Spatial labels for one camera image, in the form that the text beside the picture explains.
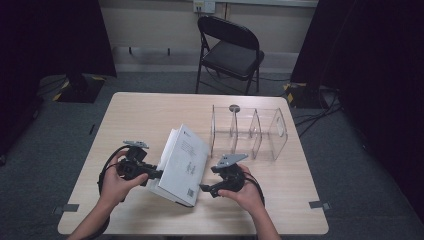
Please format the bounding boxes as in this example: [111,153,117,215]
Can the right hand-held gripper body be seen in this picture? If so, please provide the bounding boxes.
[211,153,249,193]

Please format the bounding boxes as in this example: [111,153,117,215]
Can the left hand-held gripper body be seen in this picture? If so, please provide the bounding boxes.
[117,139,158,187]

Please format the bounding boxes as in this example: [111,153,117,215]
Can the white book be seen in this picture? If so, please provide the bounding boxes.
[148,124,211,208]

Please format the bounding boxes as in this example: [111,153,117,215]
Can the clear acrylic book rack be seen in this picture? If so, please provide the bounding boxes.
[209,104,289,162]

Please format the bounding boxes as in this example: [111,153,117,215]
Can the person's right hand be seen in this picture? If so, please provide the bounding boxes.
[218,164,264,214]

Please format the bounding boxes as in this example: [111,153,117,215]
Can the person's left hand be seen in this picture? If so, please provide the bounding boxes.
[99,150,149,209]

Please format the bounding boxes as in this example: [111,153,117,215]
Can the grey tape strip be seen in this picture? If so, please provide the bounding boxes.
[308,200,332,211]
[53,203,80,215]

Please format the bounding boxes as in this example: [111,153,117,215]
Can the black stand base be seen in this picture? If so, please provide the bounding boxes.
[51,73,108,104]
[283,82,338,110]

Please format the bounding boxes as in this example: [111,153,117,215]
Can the black folding chair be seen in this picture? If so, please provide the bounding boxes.
[194,15,266,96]

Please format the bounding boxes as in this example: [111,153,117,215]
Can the black curtain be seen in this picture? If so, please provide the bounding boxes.
[291,0,424,221]
[0,0,118,158]

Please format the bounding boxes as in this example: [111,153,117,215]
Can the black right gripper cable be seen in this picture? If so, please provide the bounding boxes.
[244,175,266,206]

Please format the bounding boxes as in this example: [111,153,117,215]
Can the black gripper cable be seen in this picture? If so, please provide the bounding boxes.
[244,175,266,206]
[97,145,132,234]

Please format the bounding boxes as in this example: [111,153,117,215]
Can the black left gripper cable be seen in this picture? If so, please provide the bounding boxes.
[97,145,132,234]

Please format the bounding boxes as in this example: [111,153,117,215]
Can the black floor cables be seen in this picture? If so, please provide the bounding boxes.
[293,87,345,139]

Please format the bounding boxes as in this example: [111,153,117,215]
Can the grey wall skirting duct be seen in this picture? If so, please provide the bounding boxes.
[111,45,302,73]

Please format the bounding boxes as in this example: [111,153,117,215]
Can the white wall socket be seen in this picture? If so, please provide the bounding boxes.
[193,0,217,15]

